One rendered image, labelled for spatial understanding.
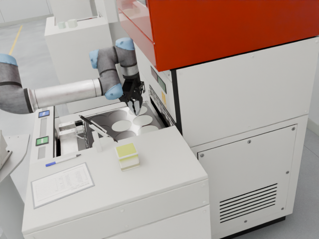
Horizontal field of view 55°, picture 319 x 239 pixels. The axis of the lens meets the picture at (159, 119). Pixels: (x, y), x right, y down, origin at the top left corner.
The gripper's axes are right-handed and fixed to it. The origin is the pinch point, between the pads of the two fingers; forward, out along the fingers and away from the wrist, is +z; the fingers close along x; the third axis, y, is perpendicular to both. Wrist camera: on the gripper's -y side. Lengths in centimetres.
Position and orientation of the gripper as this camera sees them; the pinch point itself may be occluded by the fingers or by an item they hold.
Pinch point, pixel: (136, 114)
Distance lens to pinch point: 144.1
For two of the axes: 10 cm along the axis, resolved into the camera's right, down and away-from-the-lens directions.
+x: -9.4, -0.8, 3.4
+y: 3.3, -5.3, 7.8
